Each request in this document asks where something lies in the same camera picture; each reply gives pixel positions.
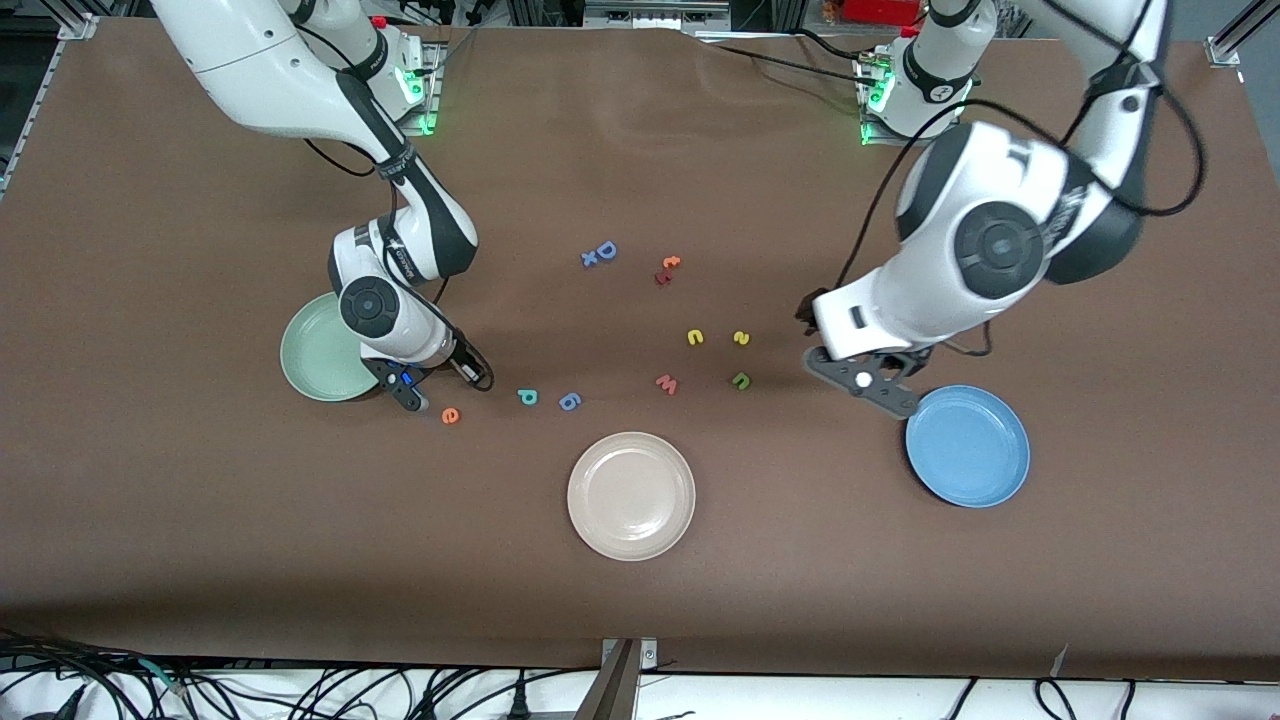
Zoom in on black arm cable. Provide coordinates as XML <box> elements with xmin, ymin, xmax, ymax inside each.
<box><xmin>300</xmin><ymin>135</ymin><xmax>451</xmax><ymax>331</ymax></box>
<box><xmin>838</xmin><ymin>0</ymin><xmax>1209</xmax><ymax>361</ymax></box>

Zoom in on red box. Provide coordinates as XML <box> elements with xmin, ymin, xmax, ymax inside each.
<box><xmin>843</xmin><ymin>0</ymin><xmax>926</xmax><ymax>27</ymax></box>

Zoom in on teal cable connector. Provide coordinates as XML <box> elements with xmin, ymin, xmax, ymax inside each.
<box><xmin>140</xmin><ymin>658</ymin><xmax>189</xmax><ymax>698</ymax></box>

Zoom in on black cable on table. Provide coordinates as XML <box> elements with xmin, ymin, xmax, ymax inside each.
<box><xmin>700</xmin><ymin>28</ymin><xmax>881</xmax><ymax>86</ymax></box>

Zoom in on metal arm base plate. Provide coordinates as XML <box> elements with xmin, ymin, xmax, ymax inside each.
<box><xmin>858</xmin><ymin>60</ymin><xmax>966</xmax><ymax>149</ymax></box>
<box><xmin>395</xmin><ymin>45</ymin><xmax>442</xmax><ymax>137</ymax></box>

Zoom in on metal camera post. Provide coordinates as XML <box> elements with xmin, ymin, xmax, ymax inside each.
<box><xmin>575</xmin><ymin>637</ymin><xmax>661</xmax><ymax>720</ymax></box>

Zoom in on blue plate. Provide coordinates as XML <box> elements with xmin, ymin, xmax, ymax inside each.
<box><xmin>905</xmin><ymin>385</ymin><xmax>1031</xmax><ymax>509</ymax></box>

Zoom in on pale green plate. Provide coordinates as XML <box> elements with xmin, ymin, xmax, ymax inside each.
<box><xmin>280</xmin><ymin>290</ymin><xmax>386</xmax><ymax>403</ymax></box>

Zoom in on brown table mat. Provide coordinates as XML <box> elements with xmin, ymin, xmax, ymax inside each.
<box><xmin>0</xmin><ymin>18</ymin><xmax>1280</xmax><ymax>681</ymax></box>

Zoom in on beige plate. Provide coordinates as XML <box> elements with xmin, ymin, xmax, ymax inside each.
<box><xmin>567</xmin><ymin>431</ymin><xmax>697</xmax><ymax>562</ymax></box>

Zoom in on grey power strip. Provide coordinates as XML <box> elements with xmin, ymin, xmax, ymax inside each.
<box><xmin>583</xmin><ymin>0</ymin><xmax>733</xmax><ymax>33</ymax></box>

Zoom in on aluminium frame rail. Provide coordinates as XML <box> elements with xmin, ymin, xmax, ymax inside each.
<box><xmin>0</xmin><ymin>15</ymin><xmax>101</xmax><ymax>191</ymax></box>
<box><xmin>1205</xmin><ymin>0</ymin><xmax>1280</xmax><ymax>71</ymax></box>

